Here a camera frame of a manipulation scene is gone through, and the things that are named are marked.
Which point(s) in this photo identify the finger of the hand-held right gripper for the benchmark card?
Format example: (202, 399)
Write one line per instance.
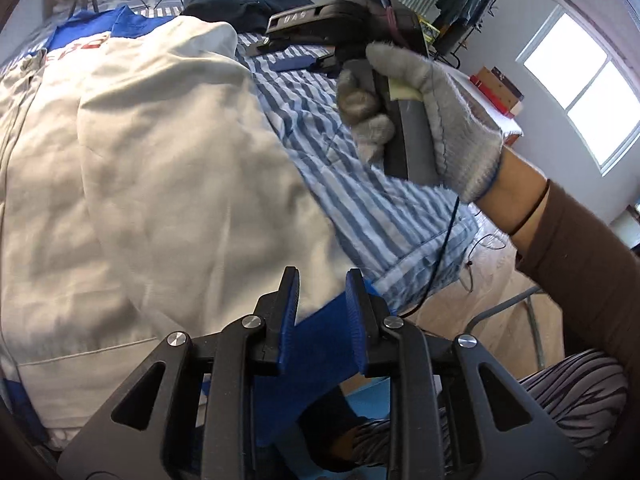
(280, 47)
(295, 64)

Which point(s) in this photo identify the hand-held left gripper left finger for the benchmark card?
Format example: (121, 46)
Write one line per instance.
(289, 330)

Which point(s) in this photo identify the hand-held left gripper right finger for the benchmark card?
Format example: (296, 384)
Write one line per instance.
(356, 325)

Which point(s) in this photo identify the beige and blue work jacket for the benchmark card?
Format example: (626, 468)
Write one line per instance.
(175, 185)

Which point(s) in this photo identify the person's right forearm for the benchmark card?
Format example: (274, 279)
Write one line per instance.
(575, 260)

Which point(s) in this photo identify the dark blue folded clothes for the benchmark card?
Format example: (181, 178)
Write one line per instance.
(235, 2)

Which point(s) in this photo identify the person's right hand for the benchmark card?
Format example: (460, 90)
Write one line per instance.
(460, 125)

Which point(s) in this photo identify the yellow box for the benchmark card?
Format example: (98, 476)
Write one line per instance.
(429, 29)

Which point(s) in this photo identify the stack of books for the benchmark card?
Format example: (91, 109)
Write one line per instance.
(500, 87)

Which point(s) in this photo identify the orange cloth-covered table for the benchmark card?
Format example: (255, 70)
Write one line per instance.
(507, 130)

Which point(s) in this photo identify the white framed window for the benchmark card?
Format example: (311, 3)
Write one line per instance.
(585, 85)

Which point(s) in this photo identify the grey metal chair frame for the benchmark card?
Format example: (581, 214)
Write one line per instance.
(530, 320)

